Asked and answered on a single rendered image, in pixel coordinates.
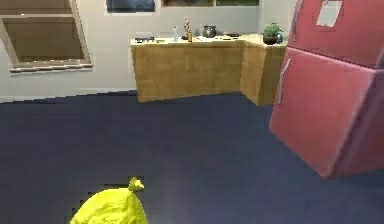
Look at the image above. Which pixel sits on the wooden kitchen counter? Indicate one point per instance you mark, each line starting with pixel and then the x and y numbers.
pixel 200 70

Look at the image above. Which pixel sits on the brown pepper mill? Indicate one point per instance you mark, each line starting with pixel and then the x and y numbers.
pixel 186 26

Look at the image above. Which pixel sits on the black flat pan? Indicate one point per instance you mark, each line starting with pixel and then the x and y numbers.
pixel 233 35

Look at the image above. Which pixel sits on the dark round pot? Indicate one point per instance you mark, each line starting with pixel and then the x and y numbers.
pixel 209 31

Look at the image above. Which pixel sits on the wooden wall shelf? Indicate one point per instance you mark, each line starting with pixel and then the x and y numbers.
pixel 43 36

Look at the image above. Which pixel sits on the dark framed wall picture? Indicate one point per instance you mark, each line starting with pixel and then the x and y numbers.
pixel 130 5

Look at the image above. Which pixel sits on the green potted house plant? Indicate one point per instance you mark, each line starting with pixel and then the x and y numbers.
pixel 271 32

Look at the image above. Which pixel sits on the small yellow bottle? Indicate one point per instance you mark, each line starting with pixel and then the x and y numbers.
pixel 190 36

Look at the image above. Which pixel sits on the yellow tied rubbish bag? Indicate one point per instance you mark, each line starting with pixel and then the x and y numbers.
pixel 110 206

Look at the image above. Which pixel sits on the red fridge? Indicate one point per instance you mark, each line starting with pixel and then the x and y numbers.
pixel 320 100

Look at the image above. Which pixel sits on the white note on fridge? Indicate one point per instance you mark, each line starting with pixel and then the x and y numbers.
pixel 329 13

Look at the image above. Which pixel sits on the clear plastic bottle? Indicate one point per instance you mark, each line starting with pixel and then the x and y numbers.
pixel 175 34

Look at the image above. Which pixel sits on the black flat utensil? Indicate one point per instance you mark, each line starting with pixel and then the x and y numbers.
pixel 144 39

